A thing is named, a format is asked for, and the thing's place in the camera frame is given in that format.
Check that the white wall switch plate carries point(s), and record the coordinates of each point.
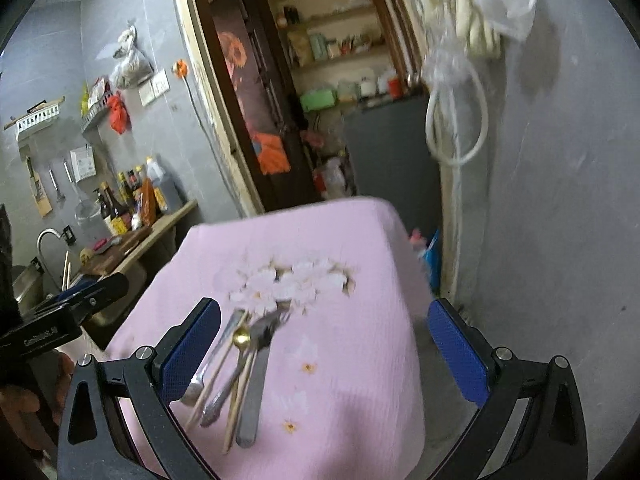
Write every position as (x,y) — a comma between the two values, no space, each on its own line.
(155,87)

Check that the grey small refrigerator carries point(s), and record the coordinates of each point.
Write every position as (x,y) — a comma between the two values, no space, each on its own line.
(391,161)

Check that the chrome sink faucet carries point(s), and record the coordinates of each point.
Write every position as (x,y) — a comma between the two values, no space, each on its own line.
(50,252)

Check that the dark soy sauce bottle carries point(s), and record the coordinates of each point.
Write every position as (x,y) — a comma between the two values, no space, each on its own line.
(119,215)

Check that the steel fork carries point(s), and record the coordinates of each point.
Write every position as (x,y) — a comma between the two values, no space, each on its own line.
(262,330)

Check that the grey wall shelf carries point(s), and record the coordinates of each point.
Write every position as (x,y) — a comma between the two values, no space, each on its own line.
(96,113)

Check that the person left hand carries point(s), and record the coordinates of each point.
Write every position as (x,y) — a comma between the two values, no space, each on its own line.
(18,403)

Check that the small gold spoon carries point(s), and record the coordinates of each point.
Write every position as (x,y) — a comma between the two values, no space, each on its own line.
(242,340)

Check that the white paper box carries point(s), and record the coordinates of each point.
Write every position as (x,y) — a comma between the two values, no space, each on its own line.
(83,163)

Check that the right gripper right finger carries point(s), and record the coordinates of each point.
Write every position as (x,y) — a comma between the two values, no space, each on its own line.
(551,440)

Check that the beige kitchen counter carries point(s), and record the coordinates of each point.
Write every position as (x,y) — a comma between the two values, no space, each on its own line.
(165,225)

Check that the hanging bag of dried goods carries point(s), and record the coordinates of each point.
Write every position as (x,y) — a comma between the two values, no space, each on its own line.
(133,67)

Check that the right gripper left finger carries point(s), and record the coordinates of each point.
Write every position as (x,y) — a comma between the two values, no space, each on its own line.
(95,442)

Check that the orange sauce pouch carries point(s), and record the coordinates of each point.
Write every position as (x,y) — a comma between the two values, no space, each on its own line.
(147,203)

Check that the orange wall hook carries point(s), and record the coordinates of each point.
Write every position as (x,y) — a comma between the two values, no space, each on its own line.
(180,68)

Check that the red plastic bag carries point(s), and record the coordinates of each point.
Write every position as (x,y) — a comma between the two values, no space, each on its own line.
(118,114)

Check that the green plastic box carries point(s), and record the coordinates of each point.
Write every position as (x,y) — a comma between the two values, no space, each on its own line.
(320,99)

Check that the pink floral tablecloth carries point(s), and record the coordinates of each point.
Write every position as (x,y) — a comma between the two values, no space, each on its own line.
(342,396)

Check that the large dark vinegar jug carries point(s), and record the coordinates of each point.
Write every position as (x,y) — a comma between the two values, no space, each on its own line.
(165,190)

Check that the large steel spoon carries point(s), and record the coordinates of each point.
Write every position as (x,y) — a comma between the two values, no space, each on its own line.
(196,386)

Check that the hanging wooden board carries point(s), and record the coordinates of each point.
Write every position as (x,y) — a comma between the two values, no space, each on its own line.
(39,194)

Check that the white wall rack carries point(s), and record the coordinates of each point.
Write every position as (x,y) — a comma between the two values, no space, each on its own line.
(42,116)

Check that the steel table knife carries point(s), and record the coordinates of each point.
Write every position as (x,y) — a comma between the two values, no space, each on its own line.
(247,429)

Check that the wooden cutting board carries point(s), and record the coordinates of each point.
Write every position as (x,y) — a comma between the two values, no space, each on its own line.
(114,251)

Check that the hanging cream cloth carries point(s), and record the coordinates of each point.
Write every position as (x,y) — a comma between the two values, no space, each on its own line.
(464,20)

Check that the wooden pantry shelf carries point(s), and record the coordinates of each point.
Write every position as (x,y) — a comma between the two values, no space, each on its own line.
(351,46)

